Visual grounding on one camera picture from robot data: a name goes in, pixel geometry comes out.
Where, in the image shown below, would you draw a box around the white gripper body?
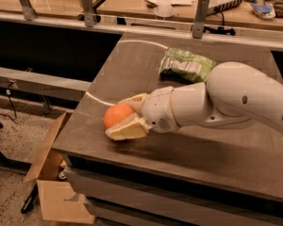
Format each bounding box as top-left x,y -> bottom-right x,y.
141,87 -> 179,133

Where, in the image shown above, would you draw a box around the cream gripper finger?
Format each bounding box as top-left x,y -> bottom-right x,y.
120,93 -> 148,112
105,113 -> 152,140

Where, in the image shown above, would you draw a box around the orange ball fruit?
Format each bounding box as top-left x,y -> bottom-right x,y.
104,104 -> 134,129

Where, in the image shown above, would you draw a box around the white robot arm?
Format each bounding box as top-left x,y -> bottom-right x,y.
106,62 -> 283,140

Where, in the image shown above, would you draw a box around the green white snack bag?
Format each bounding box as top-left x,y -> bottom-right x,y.
158,48 -> 218,83

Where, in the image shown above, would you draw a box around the cardboard box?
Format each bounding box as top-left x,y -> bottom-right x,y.
24,112 -> 94,225

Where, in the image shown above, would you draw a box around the grey power strip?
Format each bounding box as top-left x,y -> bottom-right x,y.
208,0 -> 242,15

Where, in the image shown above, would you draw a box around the blue white cloth item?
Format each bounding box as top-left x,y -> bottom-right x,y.
251,4 -> 275,19

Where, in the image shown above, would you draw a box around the black mesh cup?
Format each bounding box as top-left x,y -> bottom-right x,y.
274,2 -> 283,18

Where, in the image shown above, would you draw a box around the grey metal rail beam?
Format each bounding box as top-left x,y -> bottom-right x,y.
0,67 -> 92,102

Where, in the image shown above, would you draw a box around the right metal bracket post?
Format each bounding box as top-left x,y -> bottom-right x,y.
192,0 -> 209,39

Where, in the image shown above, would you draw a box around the metal bracket post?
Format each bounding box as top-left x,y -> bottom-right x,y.
192,0 -> 209,39
19,0 -> 37,21
81,0 -> 95,27

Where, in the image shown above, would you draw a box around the black power cable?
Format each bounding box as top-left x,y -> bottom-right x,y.
203,10 -> 237,37

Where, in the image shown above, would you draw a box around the middle metal bracket post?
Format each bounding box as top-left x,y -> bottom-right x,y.
81,0 -> 95,27

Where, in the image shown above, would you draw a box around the black cable on floor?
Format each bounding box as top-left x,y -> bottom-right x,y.
0,89 -> 19,124

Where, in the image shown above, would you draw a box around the left metal bracket post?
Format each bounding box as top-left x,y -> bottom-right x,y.
19,0 -> 37,21

